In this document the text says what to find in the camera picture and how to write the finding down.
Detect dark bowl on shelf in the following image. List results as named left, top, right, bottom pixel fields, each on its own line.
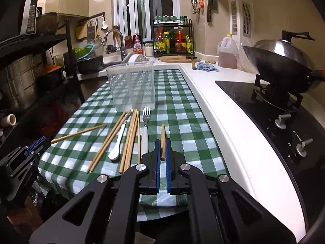
left=36, top=12, right=59, bottom=35

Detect black cooking pot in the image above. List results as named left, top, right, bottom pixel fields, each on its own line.
left=77, top=56, right=104, bottom=75

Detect round wooden cutting board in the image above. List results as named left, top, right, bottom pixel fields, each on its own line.
left=158, top=56, right=200, bottom=63

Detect ginger pieces on counter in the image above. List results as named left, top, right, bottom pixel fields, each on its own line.
left=205, top=60, right=216, bottom=64

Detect green white checkered tablecloth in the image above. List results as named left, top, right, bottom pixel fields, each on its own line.
left=37, top=69, right=229, bottom=222

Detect blue striped dish cloth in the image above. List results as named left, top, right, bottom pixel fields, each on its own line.
left=196, top=62, right=219, bottom=72

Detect black glass gas stove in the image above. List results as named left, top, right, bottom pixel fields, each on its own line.
left=216, top=81, right=324, bottom=226

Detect white jar with lid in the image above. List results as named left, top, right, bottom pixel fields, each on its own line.
left=144, top=41, right=154, bottom=57

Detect white-handled steel fork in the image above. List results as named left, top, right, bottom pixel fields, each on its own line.
left=141, top=107, right=151, bottom=155

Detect microwave oven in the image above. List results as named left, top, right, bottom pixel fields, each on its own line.
left=1, top=0, right=38, bottom=42

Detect white sink strainer plate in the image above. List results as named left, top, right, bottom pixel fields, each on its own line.
left=121, top=52, right=148, bottom=64

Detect white ceramic spoon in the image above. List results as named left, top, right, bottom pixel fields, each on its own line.
left=108, top=121, right=127, bottom=161

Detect clear plastic utensil basket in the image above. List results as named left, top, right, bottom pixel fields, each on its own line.
left=106, top=61, right=156, bottom=112

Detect plastic jug of brown liquid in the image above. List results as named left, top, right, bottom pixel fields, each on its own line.
left=217, top=33, right=238, bottom=69

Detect hanging metal grater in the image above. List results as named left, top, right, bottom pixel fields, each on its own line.
left=87, top=20, right=95, bottom=43

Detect wooden chopstick middle pair left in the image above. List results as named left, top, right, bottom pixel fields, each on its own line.
left=119, top=109, right=137, bottom=173

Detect wooden chopstick pair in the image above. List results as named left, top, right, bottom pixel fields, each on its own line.
left=119, top=109, right=137, bottom=173
left=123, top=109, right=139, bottom=172

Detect black condiment rack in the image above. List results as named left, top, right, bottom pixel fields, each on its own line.
left=153, top=15, right=194, bottom=57

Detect black metal shelf unit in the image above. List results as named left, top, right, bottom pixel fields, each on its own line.
left=0, top=12, right=86, bottom=143

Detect hanging white ladle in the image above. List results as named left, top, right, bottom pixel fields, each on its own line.
left=101, top=14, right=108, bottom=30

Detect black wok with steel lid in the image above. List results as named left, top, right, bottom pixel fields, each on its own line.
left=243, top=30, right=324, bottom=94

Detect chrome kitchen faucet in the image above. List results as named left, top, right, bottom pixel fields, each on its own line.
left=102, top=28, right=126, bottom=61

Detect wooden chopstick middle pair right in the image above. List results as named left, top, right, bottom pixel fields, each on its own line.
left=123, top=109, right=139, bottom=172

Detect large steel stock pot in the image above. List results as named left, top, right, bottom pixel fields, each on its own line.
left=1, top=55, right=36, bottom=111

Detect green and blue colanders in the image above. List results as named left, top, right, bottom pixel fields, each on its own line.
left=73, top=44, right=94, bottom=60

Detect pink dish soap bottle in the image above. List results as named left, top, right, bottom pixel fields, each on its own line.
left=133, top=34, right=143, bottom=54

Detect wooden-handled spatula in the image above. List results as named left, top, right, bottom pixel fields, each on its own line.
left=186, top=56, right=198, bottom=70

